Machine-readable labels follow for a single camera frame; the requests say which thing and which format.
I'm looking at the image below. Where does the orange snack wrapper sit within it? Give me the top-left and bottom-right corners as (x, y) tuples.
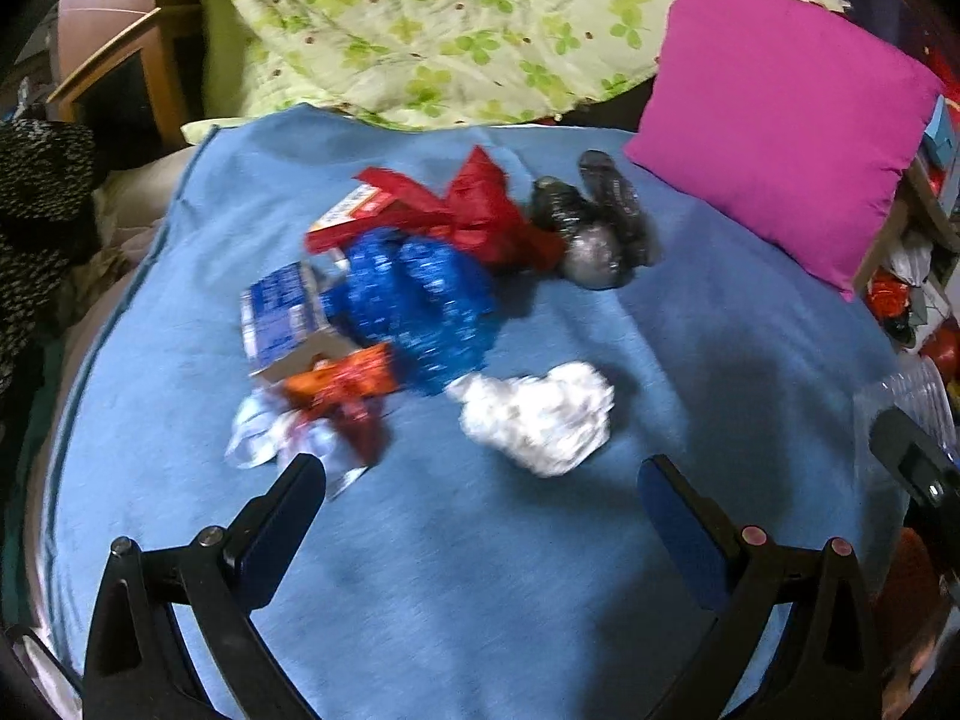
(281, 343), (400, 466)

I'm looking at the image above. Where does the blue white carton box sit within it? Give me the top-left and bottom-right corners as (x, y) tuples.
(239, 260), (358, 383)

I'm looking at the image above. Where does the white paper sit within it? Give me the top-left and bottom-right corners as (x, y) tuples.
(444, 361), (615, 478)

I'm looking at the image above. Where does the black plastic bag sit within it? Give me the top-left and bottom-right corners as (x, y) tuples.
(529, 149), (661, 291)

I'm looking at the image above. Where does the blue shiny wrapper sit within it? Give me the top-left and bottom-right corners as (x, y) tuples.
(320, 227), (501, 395)

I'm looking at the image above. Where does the red plastic bag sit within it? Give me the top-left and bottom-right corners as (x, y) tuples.
(304, 145), (566, 274)

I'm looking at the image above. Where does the red white medicine box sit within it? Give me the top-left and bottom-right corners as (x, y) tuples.
(308, 182), (395, 232)

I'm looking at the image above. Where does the blue bed blanket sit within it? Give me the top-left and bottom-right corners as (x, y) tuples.
(39, 106), (907, 718)

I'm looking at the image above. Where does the magenta pillow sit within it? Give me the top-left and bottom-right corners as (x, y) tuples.
(625, 0), (942, 296)

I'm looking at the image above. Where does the black dotted garment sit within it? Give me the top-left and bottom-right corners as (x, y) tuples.
(2, 117), (103, 387)

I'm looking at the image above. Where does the wooden bedside cabinet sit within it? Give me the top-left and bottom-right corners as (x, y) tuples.
(47, 0), (205, 169)

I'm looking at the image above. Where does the green clover quilt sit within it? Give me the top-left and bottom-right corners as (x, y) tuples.
(182, 0), (844, 143)

